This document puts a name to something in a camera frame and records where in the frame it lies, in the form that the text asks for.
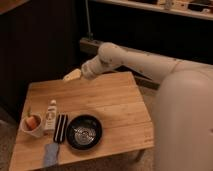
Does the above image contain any silver cylindrical gripper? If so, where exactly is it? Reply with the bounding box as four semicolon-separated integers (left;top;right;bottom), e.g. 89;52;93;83
63;56;105;82

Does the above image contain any white bottle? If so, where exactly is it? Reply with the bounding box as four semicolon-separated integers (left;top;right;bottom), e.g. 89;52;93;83
44;100;57;131

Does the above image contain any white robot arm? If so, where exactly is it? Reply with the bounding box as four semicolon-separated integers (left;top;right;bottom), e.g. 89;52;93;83
64;42;213;171

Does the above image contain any black ceramic bowl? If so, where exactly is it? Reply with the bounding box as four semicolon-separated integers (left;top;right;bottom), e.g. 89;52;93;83
66;114;102;150

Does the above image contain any metal pole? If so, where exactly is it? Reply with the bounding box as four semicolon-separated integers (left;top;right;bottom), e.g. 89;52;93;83
85;0;93;40

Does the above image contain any wooden table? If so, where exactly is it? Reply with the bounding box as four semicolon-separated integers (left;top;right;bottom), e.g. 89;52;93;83
8;71;157;171

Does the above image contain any black ridged block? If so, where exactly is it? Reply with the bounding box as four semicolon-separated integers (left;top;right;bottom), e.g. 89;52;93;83
53;114;68;143

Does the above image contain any orange carrot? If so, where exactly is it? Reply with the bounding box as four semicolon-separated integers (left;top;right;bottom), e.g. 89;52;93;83
25;116;38;130

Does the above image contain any white cup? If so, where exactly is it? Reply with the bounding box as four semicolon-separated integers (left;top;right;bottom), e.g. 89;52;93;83
20;115;44;138

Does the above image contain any blue grey cloth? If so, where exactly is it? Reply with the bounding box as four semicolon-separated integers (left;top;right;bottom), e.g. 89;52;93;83
43;143;59;167

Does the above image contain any wooden shelf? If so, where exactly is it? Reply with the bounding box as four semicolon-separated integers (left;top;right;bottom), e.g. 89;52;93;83
91;0;213;21

